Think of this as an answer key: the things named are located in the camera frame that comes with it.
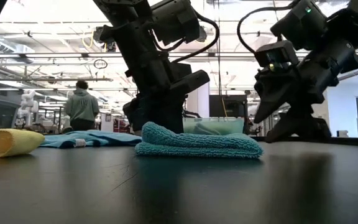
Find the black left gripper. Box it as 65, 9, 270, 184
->
99, 21, 211, 134

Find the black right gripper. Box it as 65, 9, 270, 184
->
253, 39, 358, 143

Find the teal plastic bin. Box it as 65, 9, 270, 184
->
181, 116, 246, 136

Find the light blue microfiber towel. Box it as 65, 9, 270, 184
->
39, 129, 143, 149

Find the yellow microfiber towel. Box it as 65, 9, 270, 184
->
0, 128, 46, 158

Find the white square pillar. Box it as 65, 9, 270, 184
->
186, 82, 211, 119

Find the black monitor screen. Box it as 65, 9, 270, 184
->
209, 95, 249, 119

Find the person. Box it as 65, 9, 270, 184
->
64, 80, 101, 132

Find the white robot figure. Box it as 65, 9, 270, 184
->
14, 90, 40, 127

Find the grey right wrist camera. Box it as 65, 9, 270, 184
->
270, 0, 328, 51

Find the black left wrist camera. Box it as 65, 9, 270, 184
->
150, 0, 201, 47

